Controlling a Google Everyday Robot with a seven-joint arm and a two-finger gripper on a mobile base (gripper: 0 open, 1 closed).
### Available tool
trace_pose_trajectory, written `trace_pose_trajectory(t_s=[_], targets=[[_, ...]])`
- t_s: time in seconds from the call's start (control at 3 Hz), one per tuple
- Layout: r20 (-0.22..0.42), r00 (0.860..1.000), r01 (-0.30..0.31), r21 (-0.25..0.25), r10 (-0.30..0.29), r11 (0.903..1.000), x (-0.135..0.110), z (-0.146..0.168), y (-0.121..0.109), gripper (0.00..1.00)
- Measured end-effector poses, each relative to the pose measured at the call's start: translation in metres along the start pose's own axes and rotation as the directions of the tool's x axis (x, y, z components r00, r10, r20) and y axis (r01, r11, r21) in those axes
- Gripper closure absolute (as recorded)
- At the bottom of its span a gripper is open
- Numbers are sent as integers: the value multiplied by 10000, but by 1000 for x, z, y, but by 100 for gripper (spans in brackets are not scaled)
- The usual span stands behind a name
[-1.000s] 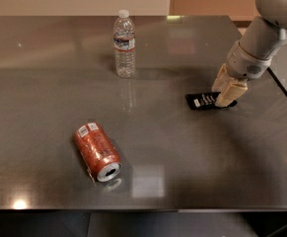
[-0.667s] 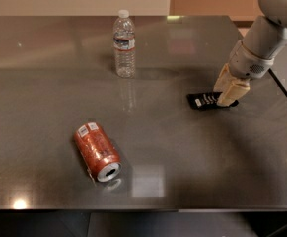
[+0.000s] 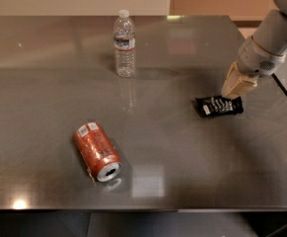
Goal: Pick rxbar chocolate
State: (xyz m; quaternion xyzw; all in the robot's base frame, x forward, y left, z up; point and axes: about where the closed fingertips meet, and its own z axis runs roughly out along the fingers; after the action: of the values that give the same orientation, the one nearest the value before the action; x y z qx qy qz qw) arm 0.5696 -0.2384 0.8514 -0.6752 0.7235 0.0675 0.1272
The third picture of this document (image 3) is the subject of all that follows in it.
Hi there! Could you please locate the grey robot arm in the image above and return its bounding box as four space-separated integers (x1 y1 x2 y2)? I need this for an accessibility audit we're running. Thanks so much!
221 0 287 99

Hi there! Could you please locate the clear plastic water bottle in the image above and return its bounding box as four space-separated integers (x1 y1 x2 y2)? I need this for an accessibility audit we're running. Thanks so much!
113 9 136 78

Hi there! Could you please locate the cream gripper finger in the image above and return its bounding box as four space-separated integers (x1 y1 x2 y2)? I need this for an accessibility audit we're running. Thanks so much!
224 71 258 99
221 62 238 97

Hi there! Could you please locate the red soda can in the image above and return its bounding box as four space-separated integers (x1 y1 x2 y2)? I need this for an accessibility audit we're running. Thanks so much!
74 121 121 183

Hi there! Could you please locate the black rxbar chocolate wrapper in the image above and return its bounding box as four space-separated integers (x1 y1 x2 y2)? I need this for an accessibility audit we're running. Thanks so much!
195 96 244 118

